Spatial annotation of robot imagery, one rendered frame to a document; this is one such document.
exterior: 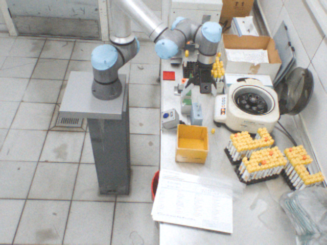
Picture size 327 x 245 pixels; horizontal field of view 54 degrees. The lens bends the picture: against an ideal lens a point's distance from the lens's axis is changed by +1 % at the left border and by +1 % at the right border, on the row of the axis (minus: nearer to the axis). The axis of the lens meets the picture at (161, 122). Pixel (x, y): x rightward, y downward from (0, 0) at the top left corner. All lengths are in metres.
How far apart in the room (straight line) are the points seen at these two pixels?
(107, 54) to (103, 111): 0.26
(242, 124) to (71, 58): 2.20
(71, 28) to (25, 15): 0.44
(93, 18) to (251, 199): 2.54
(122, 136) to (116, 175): 0.41
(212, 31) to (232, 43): 0.71
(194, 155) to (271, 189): 0.34
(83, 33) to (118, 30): 2.04
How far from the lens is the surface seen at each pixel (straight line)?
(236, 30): 2.13
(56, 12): 3.45
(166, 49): 1.15
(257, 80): 1.71
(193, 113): 1.44
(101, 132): 1.71
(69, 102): 1.57
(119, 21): 1.46
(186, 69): 1.77
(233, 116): 1.47
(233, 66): 1.71
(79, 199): 2.30
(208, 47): 1.24
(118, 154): 1.86
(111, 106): 1.52
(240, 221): 1.31
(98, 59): 1.43
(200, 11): 1.84
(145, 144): 2.51
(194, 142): 1.45
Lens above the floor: 2.02
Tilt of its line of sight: 49 degrees down
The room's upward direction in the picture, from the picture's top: 5 degrees clockwise
